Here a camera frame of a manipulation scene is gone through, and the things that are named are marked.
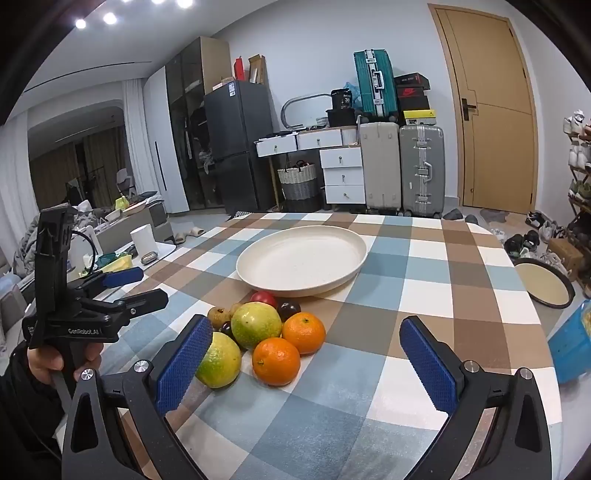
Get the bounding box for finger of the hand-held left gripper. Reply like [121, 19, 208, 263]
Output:
[69, 266, 145, 301]
[76, 289, 170, 328]

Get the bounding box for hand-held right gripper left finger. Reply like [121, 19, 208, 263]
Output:
[61, 315, 215, 480]

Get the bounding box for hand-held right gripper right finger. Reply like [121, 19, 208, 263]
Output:
[399, 315, 555, 480]

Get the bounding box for yellow-green guava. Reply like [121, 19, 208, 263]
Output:
[231, 302, 283, 350]
[195, 331, 243, 389]

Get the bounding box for orange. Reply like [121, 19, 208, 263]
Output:
[252, 337, 301, 387]
[281, 312, 327, 355]

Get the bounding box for red tomato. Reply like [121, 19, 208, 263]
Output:
[250, 291, 279, 311]

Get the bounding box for cream round plate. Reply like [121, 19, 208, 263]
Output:
[236, 226, 368, 298]

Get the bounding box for person's left forearm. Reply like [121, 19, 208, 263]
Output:
[0, 351, 65, 480]

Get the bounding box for person's left hand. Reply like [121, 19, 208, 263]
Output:
[27, 344, 103, 386]

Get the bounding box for grey cloth heap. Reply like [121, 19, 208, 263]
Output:
[11, 215, 44, 280]

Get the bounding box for white paper roll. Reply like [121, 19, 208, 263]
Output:
[130, 224, 160, 264]

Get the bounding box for beige slippers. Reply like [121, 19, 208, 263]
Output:
[173, 226, 205, 244]

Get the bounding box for checked tablecloth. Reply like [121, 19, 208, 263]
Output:
[55, 211, 566, 480]

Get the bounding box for white curtain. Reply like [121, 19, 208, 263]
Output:
[124, 78, 154, 195]

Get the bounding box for white tall cabinet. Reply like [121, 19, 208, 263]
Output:
[143, 65, 190, 214]

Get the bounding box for blue plastic basket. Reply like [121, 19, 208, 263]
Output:
[548, 300, 591, 384]

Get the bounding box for round dark-rimmed tray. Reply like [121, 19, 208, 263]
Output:
[513, 257, 576, 309]

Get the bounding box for grey slippers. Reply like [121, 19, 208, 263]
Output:
[443, 208, 478, 225]

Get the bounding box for dark glass wardrobe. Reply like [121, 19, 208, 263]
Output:
[165, 37, 232, 214]

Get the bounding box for brown cardboard box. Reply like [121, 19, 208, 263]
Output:
[547, 237, 583, 278]

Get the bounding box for black fridge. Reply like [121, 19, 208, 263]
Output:
[204, 79, 276, 215]

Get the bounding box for black white sneakers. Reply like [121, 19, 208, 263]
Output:
[526, 211, 561, 241]

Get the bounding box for wicker basket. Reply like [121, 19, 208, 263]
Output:
[277, 161, 320, 213]

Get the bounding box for silver suitcase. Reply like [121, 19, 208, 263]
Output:
[399, 124, 446, 217]

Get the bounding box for beige suitcase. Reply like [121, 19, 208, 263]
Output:
[359, 122, 400, 213]

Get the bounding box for white drawer desk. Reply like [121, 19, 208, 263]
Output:
[255, 126, 365, 205]

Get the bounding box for wooden door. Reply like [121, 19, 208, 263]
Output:
[427, 4, 543, 215]

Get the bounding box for upright cardboard box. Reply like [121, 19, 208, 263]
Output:
[248, 54, 267, 85]

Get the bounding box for group of assorted shoes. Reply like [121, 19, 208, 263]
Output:
[563, 110, 591, 204]

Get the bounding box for black storage box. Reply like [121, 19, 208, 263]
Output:
[326, 109, 358, 127]

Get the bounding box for teal suitcase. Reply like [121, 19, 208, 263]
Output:
[353, 49, 399, 124]

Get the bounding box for black cable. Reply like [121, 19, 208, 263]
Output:
[68, 229, 100, 278]

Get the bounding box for oval metal frame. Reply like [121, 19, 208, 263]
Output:
[281, 93, 333, 130]

